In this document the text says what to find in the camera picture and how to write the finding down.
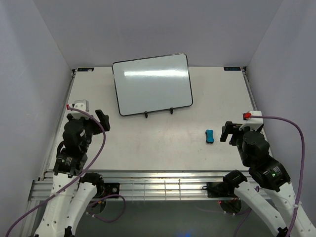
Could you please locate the white whiteboard black frame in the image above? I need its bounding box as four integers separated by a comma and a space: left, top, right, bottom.
112, 53, 194, 117

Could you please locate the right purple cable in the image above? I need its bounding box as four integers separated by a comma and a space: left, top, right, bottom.
233, 114, 306, 237

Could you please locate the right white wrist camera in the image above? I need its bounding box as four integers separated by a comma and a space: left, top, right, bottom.
239, 111, 263, 131

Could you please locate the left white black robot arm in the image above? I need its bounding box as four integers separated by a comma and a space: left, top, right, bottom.
34, 108, 110, 237

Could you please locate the blue corner label left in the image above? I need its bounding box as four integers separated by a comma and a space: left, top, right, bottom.
77, 68, 94, 72

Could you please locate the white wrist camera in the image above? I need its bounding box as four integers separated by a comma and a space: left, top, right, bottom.
239, 111, 263, 131
66, 100, 89, 119

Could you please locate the blue corner label right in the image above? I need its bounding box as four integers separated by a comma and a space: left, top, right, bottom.
223, 67, 241, 71

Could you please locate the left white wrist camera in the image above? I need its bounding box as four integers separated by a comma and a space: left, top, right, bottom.
66, 100, 89, 119

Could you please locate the aluminium rail frame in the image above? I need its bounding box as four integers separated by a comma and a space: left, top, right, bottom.
28, 170, 272, 202

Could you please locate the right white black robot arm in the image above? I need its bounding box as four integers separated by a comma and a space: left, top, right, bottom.
220, 121, 316, 237

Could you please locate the black wire whiteboard stand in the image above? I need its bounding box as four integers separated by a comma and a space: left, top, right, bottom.
144, 108, 174, 119

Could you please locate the blue bone-shaped eraser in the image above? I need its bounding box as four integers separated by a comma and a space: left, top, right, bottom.
205, 129, 215, 144

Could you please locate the blue corner label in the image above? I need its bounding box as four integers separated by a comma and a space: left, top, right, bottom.
223, 67, 241, 71
77, 68, 94, 72

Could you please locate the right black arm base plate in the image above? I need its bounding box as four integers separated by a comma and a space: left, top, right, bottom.
202, 182, 236, 198

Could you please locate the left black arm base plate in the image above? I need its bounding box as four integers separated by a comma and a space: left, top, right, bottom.
98, 182, 120, 198

